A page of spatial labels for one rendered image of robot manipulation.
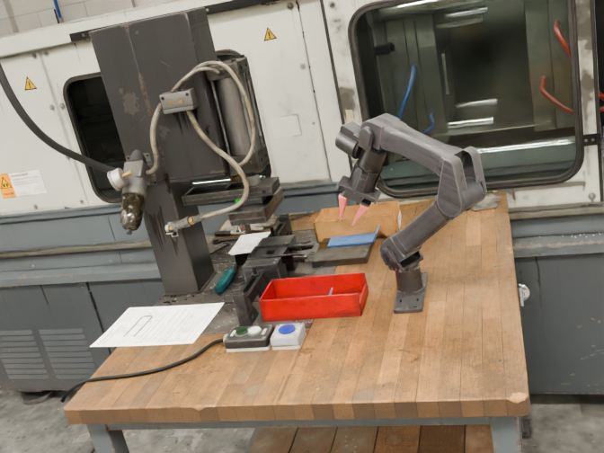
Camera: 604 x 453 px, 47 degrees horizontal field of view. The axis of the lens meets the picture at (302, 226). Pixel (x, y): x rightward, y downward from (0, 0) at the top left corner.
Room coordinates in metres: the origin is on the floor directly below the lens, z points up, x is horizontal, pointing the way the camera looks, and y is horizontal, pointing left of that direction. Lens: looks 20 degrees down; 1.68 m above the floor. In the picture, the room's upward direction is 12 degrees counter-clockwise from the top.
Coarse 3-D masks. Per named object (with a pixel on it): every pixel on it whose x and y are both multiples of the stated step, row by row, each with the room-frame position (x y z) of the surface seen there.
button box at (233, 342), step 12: (228, 336) 1.45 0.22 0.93; (240, 336) 1.43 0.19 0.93; (252, 336) 1.42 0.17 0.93; (264, 336) 1.41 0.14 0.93; (204, 348) 1.45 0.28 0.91; (228, 348) 1.43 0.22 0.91; (240, 348) 1.42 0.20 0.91; (252, 348) 1.41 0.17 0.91; (264, 348) 1.40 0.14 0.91; (180, 360) 1.42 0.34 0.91; (144, 372) 1.40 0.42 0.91
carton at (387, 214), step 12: (360, 204) 2.07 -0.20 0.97; (372, 204) 2.05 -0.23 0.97; (384, 204) 2.04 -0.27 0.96; (396, 204) 2.03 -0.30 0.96; (324, 216) 2.10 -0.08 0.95; (336, 216) 2.09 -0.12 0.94; (348, 216) 2.08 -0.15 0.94; (360, 216) 2.07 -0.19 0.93; (372, 216) 1.94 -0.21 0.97; (384, 216) 1.93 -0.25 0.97; (396, 216) 2.03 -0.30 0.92; (324, 228) 1.98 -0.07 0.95; (336, 228) 1.97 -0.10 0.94; (348, 228) 1.96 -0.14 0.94; (360, 228) 1.95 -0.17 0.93; (372, 228) 1.94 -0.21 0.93; (384, 228) 1.93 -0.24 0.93; (396, 228) 1.92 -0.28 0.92
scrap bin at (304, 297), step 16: (272, 288) 1.64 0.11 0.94; (288, 288) 1.64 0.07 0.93; (304, 288) 1.63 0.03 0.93; (320, 288) 1.61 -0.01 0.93; (336, 288) 1.60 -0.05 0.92; (352, 288) 1.59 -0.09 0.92; (272, 304) 1.53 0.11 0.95; (288, 304) 1.52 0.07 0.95; (304, 304) 1.51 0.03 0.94; (320, 304) 1.49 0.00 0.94; (336, 304) 1.48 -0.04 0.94; (352, 304) 1.47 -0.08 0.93; (272, 320) 1.53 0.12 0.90; (288, 320) 1.52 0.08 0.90
